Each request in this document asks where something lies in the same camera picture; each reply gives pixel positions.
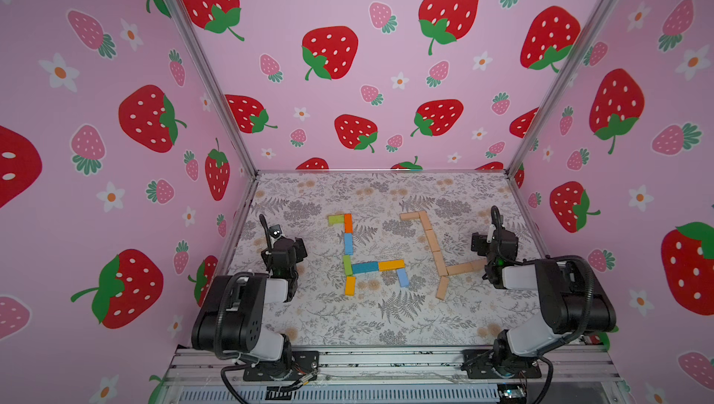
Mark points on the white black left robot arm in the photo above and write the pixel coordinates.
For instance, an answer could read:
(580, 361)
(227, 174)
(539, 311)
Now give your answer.
(230, 321)

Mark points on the green wooden block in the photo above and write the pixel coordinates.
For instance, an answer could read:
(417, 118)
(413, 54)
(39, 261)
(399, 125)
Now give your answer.
(336, 219)
(348, 267)

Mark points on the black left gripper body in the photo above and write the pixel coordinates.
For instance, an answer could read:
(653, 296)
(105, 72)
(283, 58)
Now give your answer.
(265, 256)

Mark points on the natural wooden block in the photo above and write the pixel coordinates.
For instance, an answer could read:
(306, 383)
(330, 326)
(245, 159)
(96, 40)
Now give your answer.
(442, 288)
(433, 241)
(425, 221)
(410, 216)
(458, 269)
(440, 263)
(478, 265)

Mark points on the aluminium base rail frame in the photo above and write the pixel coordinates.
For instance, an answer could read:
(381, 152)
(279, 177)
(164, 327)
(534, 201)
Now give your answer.
(399, 374)

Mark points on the aluminium corner post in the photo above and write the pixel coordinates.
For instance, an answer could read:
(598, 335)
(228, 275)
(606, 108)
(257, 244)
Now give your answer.
(596, 21)
(206, 74)

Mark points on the aluminium corner post left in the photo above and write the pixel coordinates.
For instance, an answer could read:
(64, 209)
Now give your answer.
(206, 74)

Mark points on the orange wooden block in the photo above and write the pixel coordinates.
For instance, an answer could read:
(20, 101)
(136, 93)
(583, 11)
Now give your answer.
(348, 223)

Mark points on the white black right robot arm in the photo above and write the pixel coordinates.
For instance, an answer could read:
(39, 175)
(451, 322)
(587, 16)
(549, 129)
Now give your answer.
(572, 303)

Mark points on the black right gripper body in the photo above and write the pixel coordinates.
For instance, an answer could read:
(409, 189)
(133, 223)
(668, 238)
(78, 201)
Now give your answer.
(494, 270)

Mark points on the short yellow wooden block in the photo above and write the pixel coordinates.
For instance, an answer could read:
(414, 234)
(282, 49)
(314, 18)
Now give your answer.
(350, 286)

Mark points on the teal wooden block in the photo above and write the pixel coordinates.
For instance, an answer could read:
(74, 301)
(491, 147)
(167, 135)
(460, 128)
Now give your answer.
(363, 268)

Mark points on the long yellow wooden block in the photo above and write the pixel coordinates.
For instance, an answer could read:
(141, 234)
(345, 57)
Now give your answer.
(391, 265)

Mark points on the aluminium corner post right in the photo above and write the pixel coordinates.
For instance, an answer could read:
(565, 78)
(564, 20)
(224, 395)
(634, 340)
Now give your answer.
(596, 21)

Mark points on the light blue wooden block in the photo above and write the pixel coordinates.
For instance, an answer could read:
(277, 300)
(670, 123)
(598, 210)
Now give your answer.
(348, 244)

